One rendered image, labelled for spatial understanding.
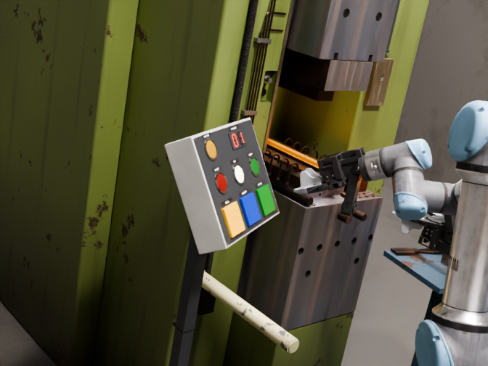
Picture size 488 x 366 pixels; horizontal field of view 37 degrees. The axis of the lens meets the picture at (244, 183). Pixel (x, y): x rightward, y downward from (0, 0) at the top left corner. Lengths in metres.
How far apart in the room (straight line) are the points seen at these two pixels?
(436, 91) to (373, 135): 3.83
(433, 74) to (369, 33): 4.28
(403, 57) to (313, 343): 1.07
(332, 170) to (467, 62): 4.47
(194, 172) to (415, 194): 0.52
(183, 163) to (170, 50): 0.62
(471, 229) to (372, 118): 1.32
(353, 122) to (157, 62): 0.74
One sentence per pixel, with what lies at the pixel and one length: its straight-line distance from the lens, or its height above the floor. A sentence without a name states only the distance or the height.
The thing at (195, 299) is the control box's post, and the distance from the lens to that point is 2.02.
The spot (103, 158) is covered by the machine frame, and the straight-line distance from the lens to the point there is 2.50.
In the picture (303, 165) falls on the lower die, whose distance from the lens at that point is 2.40.
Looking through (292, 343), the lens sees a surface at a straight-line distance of 2.05.
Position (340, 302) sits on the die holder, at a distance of 2.59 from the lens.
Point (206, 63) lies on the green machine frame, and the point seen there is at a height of 1.30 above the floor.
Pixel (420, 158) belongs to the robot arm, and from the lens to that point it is 1.76.
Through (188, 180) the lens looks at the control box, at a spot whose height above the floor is 1.09.
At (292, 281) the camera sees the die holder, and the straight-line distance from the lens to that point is 2.33.
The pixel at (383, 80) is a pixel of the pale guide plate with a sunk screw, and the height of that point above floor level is 1.28.
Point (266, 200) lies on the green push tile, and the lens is 1.94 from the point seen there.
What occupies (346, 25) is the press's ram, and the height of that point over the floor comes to 1.47.
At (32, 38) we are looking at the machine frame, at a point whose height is 1.17.
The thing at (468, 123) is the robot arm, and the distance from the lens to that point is 1.38.
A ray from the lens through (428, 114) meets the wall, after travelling 6.55.
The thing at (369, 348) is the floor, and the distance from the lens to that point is 3.45.
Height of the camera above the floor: 1.65
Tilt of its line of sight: 18 degrees down
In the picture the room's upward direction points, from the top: 10 degrees clockwise
